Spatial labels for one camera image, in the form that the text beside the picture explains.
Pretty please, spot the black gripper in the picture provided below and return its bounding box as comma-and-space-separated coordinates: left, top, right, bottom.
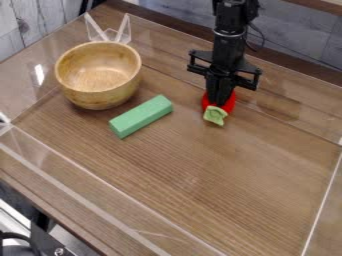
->
187, 50, 263, 106

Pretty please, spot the red plush strawberry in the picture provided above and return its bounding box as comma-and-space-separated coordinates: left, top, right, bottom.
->
202, 93, 236, 126

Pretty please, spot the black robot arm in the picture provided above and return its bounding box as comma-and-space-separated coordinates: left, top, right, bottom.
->
187, 0, 262, 107

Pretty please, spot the green rectangular block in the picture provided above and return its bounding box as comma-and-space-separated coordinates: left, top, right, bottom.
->
108, 95, 172, 139

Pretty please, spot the wooden bowl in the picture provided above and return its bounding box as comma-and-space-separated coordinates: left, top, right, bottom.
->
55, 41, 142, 110

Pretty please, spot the clear acrylic tray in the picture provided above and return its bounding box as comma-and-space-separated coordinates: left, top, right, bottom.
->
0, 69, 342, 256

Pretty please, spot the clear acrylic corner bracket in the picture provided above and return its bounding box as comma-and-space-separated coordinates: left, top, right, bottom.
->
84, 13, 132, 44

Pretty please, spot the black metal mount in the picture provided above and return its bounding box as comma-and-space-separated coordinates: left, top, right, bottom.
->
31, 223, 76, 256

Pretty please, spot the black cable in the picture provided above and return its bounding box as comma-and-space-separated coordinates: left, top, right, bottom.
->
0, 231, 37, 256

